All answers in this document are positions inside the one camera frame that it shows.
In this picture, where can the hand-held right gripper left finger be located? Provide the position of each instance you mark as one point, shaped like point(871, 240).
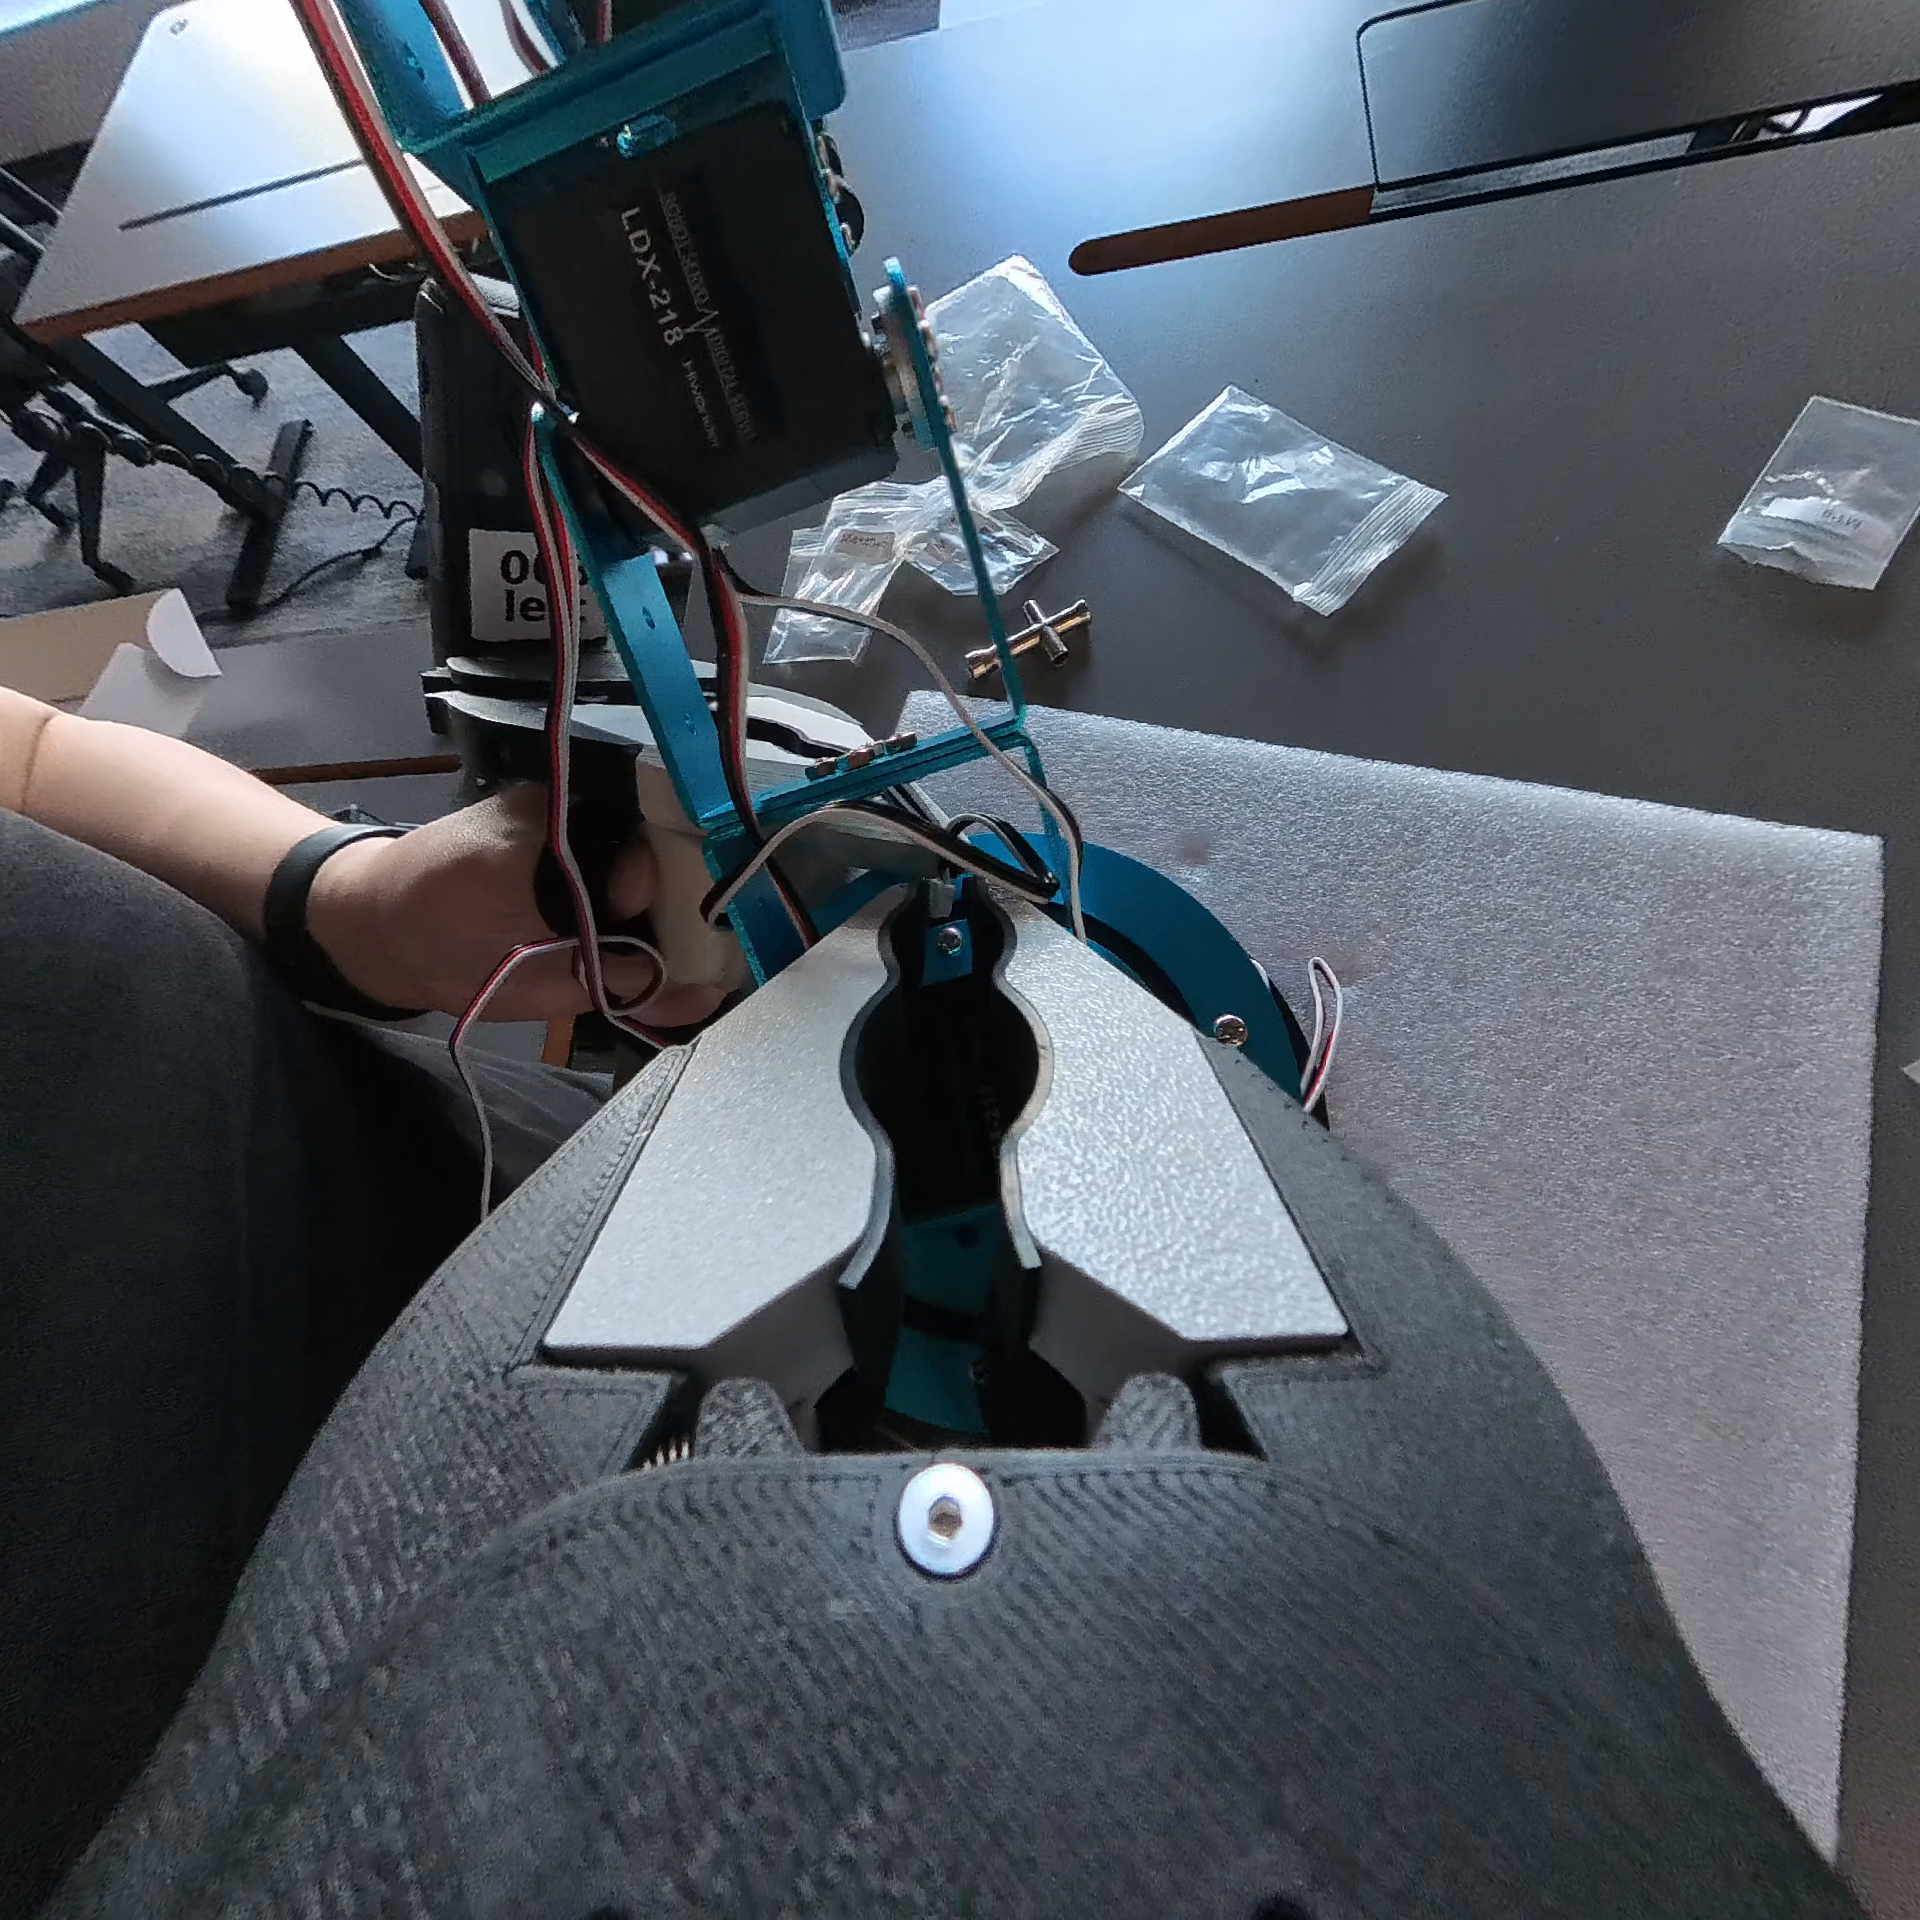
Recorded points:
point(721, 1200)

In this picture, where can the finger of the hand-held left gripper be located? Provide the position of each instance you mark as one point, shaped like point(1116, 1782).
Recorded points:
point(820, 721)
point(863, 852)

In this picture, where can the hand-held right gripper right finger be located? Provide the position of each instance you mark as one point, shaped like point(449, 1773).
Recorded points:
point(1185, 1200)

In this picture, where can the blue toy robot arm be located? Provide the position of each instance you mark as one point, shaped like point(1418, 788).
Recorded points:
point(704, 300)

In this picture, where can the person's left forearm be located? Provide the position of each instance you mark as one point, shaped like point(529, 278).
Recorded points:
point(136, 796)

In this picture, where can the grey desk wooden edge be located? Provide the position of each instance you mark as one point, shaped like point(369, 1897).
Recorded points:
point(225, 149)
point(346, 705)

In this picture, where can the person's left hand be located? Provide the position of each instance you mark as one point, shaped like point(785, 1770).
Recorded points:
point(452, 915)

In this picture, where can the small metal socket wrench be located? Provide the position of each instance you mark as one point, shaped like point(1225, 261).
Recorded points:
point(1036, 628)

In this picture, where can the black wristband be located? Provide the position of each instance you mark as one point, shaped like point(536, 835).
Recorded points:
point(300, 915)

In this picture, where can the white paper scrap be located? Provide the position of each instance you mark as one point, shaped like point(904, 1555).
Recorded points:
point(158, 660)

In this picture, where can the white foam sheet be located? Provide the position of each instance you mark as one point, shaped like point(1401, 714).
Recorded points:
point(1501, 1049)

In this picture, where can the pile of small plastic bags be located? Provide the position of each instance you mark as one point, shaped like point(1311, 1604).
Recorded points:
point(1277, 480)

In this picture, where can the person's dark shirt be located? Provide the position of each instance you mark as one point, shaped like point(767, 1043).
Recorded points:
point(149, 1276)

